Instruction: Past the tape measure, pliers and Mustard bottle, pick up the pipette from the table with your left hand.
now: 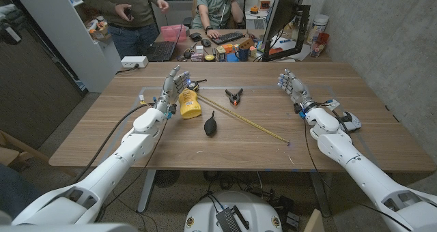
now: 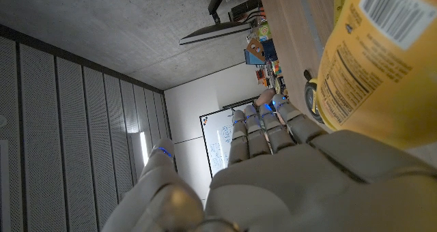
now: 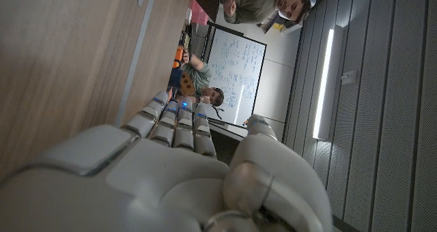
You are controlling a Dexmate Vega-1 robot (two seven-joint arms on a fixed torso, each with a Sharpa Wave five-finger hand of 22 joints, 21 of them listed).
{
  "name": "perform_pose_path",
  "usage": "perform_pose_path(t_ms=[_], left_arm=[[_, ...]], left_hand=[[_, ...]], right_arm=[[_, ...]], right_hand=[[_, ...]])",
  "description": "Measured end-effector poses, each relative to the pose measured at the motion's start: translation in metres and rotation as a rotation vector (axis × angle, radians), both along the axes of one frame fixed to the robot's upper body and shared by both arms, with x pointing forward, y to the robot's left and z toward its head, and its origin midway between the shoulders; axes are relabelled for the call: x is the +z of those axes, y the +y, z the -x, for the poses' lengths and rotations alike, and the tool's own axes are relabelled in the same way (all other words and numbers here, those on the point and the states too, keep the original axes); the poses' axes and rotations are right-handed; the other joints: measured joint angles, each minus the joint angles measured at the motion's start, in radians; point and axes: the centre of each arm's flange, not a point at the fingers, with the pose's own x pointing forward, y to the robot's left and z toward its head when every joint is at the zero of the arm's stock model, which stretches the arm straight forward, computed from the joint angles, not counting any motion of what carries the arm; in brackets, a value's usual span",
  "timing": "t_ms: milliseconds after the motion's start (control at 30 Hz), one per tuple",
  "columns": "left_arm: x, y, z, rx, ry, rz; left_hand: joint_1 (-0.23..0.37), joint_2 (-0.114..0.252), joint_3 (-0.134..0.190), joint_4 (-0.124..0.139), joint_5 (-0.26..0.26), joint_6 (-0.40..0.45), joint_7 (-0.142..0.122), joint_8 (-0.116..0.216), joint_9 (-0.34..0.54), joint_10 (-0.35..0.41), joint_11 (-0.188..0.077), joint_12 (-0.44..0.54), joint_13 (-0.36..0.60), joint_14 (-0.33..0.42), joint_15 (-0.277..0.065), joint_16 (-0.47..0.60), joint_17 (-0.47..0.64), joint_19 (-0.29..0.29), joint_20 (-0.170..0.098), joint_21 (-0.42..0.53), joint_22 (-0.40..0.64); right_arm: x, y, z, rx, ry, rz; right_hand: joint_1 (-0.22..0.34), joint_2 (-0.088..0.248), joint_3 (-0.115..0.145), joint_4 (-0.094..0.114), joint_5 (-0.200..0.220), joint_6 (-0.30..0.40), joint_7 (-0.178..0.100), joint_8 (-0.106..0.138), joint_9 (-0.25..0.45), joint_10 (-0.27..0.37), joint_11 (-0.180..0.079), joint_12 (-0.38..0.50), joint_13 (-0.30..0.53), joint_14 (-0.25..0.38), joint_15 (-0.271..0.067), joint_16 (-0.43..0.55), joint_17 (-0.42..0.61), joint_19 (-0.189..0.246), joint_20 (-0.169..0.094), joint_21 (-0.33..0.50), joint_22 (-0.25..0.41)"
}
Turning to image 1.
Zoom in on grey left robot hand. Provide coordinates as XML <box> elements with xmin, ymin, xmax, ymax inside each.
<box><xmin>155</xmin><ymin>64</ymin><xmax>191</xmax><ymax>116</ymax></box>

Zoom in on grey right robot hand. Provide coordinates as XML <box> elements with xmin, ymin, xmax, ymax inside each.
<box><xmin>277</xmin><ymin>68</ymin><xmax>317</xmax><ymax>114</ymax></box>

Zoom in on black rubber bulb pipette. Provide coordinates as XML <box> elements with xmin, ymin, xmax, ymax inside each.
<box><xmin>203</xmin><ymin>110</ymin><xmax>218</xmax><ymax>137</ymax></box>

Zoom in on yellow mustard bottle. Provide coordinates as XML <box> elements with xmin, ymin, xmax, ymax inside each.
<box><xmin>178</xmin><ymin>87</ymin><xmax>203</xmax><ymax>120</ymax></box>

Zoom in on yellow tape measure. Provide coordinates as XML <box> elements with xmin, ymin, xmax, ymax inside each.
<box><xmin>186</xmin><ymin>78</ymin><xmax>292</xmax><ymax>146</ymax></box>

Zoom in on black orange pliers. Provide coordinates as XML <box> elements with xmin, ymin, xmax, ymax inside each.
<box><xmin>225</xmin><ymin>87</ymin><xmax>244</xmax><ymax>106</ymax></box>

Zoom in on black laptop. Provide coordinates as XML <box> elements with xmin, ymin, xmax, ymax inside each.
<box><xmin>145</xmin><ymin>23</ymin><xmax>184</xmax><ymax>63</ymax></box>

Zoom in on white power strip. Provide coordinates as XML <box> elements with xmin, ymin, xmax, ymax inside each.
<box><xmin>120</xmin><ymin>55</ymin><xmax>150</xmax><ymax>69</ymax></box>

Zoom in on pink plastic box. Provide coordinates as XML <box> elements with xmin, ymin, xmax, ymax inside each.
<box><xmin>160</xmin><ymin>24</ymin><xmax>188</xmax><ymax>43</ymax></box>

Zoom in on white grey handheld power tool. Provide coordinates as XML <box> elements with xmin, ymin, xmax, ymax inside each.
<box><xmin>336</xmin><ymin>111</ymin><xmax>362</xmax><ymax>132</ymax></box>

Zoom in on white lidded canister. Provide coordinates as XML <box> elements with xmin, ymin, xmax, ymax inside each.
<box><xmin>306</xmin><ymin>14</ymin><xmax>330</xmax><ymax>45</ymax></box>

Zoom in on blue mug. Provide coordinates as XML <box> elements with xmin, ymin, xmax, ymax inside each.
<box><xmin>234</xmin><ymin>47</ymin><xmax>250</xmax><ymax>62</ymax></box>

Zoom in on black keyboard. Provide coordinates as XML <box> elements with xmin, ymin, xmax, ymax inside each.
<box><xmin>211</xmin><ymin>31</ymin><xmax>246</xmax><ymax>46</ymax></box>

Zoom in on black monitor on stand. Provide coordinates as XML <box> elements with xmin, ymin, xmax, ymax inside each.
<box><xmin>261</xmin><ymin>0</ymin><xmax>311</xmax><ymax>63</ymax></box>

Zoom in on black round floor fan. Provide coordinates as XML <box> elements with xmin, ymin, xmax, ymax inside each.
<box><xmin>154</xmin><ymin>169</ymin><xmax>181</xmax><ymax>189</ymax></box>

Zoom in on standing person olive sweater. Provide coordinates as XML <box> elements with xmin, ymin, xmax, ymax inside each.
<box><xmin>79</xmin><ymin>0</ymin><xmax>170</xmax><ymax>59</ymax></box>

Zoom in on cardboard box with items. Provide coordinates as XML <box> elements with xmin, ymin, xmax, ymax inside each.
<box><xmin>87</xmin><ymin>18</ymin><xmax>112</xmax><ymax>42</ymax></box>

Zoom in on seated person green t-shirt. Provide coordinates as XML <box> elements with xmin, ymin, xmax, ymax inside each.
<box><xmin>191</xmin><ymin>0</ymin><xmax>245</xmax><ymax>40</ymax></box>

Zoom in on white table leg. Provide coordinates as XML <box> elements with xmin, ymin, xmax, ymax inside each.
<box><xmin>137</xmin><ymin>169</ymin><xmax>157</xmax><ymax>214</ymax></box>

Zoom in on white shelf unit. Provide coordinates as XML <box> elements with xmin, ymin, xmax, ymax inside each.
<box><xmin>10</xmin><ymin>0</ymin><xmax>124</xmax><ymax>93</ymax></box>

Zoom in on white robot torso base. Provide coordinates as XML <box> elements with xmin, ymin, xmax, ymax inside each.
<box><xmin>184</xmin><ymin>190</ymin><xmax>283</xmax><ymax>232</ymax></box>

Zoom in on black finned electronics module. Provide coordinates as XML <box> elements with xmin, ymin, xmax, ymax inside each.
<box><xmin>215</xmin><ymin>205</ymin><xmax>250</xmax><ymax>232</ymax></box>

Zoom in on person in blue jeans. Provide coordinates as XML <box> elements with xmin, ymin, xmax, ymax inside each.
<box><xmin>0</xmin><ymin>163</ymin><xmax>44</xmax><ymax>221</ymax></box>

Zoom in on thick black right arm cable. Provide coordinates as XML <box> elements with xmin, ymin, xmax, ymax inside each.
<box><xmin>330</xmin><ymin>108</ymin><xmax>351</xmax><ymax>136</ymax></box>

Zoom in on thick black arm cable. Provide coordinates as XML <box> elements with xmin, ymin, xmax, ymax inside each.
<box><xmin>330</xmin><ymin>108</ymin><xmax>351</xmax><ymax>136</ymax></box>
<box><xmin>73</xmin><ymin>102</ymin><xmax>155</xmax><ymax>184</ymax></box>

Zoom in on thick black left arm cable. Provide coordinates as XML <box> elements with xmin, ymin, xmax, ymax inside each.
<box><xmin>73</xmin><ymin>102</ymin><xmax>155</xmax><ymax>184</ymax></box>

